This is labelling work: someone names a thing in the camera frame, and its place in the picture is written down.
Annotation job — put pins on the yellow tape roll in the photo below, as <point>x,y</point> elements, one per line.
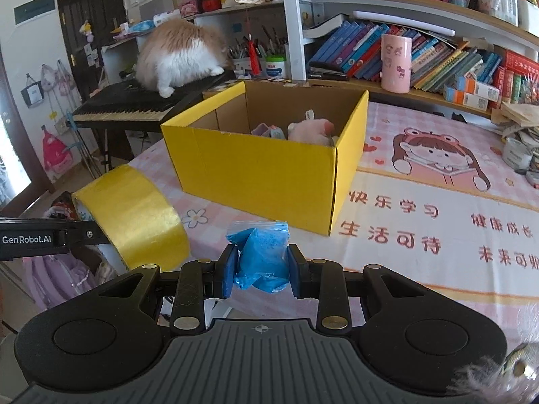
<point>139,214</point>

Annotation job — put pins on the purple clothing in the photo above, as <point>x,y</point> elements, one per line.
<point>59,277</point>

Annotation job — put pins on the pink checked cloth desktop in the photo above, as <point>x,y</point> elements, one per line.
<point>147,155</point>

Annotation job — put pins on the red boxed dictionary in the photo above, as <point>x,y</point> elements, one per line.
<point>518,71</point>

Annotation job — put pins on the white storage box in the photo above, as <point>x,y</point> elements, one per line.
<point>528,14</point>

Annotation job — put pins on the red tassel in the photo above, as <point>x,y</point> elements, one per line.
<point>253,57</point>

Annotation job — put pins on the white flat board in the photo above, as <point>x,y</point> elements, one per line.
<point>404,23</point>

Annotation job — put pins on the row of leaning books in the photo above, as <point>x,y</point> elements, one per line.
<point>353,50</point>

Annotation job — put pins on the blue plastic bag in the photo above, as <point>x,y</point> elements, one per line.
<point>261,252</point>

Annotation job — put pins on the black electronic keyboard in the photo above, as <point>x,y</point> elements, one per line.
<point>126,105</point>

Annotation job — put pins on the black stapler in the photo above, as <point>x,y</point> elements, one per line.
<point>328,73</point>

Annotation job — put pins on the pink cylindrical cup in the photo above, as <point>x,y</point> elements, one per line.
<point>396,63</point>

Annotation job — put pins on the pink hanging bag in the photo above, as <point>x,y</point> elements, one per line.
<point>54,151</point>

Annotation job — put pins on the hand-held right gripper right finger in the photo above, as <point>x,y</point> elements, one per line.
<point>294,269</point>

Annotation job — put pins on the pile of papers and booklets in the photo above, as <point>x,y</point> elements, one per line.
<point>518,120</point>

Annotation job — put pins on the orange white small box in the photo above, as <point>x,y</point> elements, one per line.
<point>480,86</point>
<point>467,99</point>

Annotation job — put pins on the holder with brushes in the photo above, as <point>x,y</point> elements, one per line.
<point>242,57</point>

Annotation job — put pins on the white jar with green lid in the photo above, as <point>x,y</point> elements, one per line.
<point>276,68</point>

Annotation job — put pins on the blurred fluffy pompom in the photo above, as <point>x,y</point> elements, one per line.
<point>505,374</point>

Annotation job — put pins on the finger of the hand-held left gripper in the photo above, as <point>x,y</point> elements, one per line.
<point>86,232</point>

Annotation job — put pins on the yellow cardboard box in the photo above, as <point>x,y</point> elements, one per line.
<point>252,176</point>

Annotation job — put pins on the dark wooden door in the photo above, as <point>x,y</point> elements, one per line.
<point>88,17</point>

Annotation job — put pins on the orange white fluffy cat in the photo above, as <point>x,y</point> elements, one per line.
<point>177,59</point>

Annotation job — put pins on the clear pen container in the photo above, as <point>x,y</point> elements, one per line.
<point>499,4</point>

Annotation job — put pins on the white bookshelf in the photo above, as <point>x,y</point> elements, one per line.
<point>292,21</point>

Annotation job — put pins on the pink plush toy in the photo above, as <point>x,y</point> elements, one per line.
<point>309,130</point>

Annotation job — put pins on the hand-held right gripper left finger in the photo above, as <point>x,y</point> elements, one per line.
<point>229,267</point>

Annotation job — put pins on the printed cartoon desk mat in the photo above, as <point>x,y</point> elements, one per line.
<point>442,202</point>

